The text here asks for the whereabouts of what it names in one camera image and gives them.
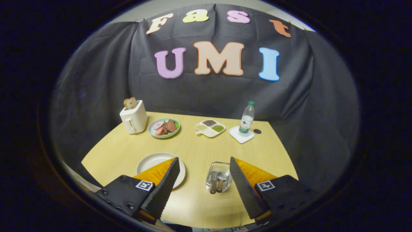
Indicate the black backdrop cloth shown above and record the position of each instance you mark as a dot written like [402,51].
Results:
[106,80]

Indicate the white square coaster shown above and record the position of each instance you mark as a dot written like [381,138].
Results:
[236,135]

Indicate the pink ham slice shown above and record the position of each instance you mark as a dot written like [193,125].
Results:
[158,125]

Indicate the toasted bread slice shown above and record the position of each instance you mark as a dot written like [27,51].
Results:
[133,102]
[127,103]

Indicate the red sausage slice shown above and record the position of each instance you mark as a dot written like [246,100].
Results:
[159,131]

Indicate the clear plastic water bottle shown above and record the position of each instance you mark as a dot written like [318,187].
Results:
[246,122]

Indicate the brown meat piece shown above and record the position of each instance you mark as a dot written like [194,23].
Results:
[170,126]

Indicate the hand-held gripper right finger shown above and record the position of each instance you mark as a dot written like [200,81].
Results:
[244,187]

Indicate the pale green food plate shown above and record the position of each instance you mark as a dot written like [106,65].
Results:
[154,134]

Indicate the green lettuce leaf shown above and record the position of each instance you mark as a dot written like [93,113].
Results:
[176,124]

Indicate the white toaster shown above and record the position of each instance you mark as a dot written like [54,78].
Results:
[136,119]

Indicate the white divided condiment dish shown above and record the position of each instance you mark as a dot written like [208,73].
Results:
[210,131]

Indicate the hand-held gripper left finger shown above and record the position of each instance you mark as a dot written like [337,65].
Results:
[165,187]

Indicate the large white plate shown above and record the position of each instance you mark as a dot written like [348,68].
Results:
[151,162]

